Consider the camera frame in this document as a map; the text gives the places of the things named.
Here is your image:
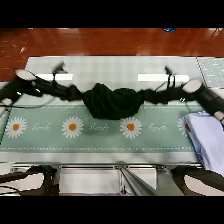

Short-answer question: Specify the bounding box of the dark green T-shirt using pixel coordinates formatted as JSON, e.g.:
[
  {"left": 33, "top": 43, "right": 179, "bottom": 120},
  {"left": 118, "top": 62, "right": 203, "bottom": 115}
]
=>
[{"left": 81, "top": 82, "right": 147, "bottom": 121}]

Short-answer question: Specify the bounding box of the light blue shirt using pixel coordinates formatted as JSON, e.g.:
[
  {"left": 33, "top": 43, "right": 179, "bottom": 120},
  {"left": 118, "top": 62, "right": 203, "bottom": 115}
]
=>
[{"left": 181, "top": 111, "right": 224, "bottom": 178}]

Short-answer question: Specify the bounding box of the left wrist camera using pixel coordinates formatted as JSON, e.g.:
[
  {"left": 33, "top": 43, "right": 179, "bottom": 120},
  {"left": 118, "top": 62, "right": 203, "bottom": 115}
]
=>
[{"left": 51, "top": 61, "right": 68, "bottom": 75}]

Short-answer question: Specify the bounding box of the silver frame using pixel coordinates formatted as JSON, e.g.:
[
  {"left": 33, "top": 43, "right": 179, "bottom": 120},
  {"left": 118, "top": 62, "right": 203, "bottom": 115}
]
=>
[{"left": 0, "top": 162, "right": 205, "bottom": 197}]

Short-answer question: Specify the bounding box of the black cable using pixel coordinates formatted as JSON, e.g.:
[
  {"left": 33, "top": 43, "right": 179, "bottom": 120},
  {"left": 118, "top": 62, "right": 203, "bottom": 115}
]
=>
[{"left": 2, "top": 96, "right": 57, "bottom": 110}]

